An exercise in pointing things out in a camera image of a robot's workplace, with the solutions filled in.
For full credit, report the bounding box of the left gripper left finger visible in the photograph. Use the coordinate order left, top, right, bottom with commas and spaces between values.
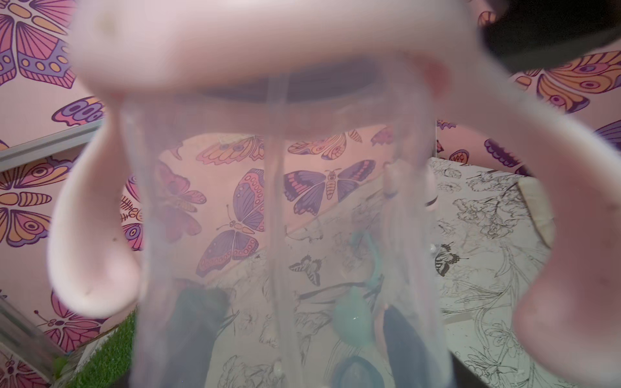
111, 285, 231, 388

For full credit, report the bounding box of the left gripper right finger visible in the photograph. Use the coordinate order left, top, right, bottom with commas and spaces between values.
383, 306, 485, 388

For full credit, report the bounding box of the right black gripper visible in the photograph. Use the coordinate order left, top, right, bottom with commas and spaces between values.
482, 0, 620, 73

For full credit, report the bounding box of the pink bottle handle ring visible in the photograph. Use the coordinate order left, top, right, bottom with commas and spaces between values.
45, 0, 621, 388

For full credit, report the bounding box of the clear baby bottle body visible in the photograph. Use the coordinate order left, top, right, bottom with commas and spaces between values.
383, 160, 438, 212

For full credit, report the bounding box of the dark teal nipple collar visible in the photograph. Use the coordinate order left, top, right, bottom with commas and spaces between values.
331, 356, 385, 388

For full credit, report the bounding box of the teal bottle cap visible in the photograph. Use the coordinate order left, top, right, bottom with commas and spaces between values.
332, 287, 375, 348

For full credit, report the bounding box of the green artificial grass mat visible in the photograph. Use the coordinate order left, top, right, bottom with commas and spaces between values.
66, 310, 137, 388

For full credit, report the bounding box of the beige work glove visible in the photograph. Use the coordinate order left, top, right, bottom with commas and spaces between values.
517, 176, 556, 248

